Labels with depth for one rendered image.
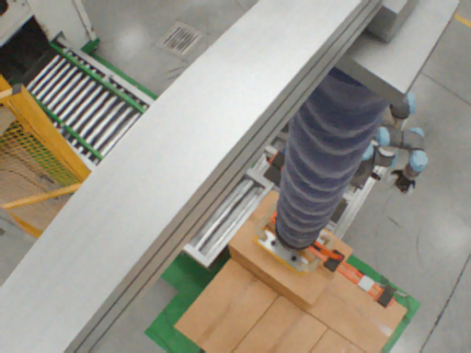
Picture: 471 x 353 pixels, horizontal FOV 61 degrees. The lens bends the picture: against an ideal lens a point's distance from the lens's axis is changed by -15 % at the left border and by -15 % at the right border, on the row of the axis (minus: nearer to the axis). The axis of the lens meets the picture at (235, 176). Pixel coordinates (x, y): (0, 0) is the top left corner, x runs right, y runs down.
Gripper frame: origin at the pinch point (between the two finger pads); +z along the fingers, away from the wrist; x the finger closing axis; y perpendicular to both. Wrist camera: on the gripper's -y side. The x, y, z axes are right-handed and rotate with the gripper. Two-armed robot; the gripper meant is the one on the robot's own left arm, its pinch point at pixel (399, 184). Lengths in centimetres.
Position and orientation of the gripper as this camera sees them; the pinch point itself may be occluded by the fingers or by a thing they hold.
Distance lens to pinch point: 217.1
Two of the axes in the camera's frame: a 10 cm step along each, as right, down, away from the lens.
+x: 8.2, 5.2, -2.4
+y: -5.7, 7.8, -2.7
